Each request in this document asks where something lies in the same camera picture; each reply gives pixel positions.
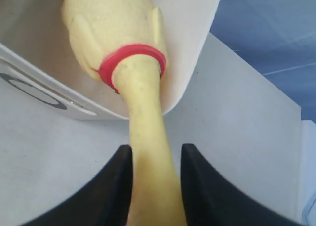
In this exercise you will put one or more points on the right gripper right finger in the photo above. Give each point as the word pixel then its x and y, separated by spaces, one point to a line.
pixel 211 200

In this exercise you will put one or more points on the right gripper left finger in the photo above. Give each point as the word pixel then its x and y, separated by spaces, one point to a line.
pixel 103 201

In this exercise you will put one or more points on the yellow rubber chicken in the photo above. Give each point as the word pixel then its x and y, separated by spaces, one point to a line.
pixel 122 43

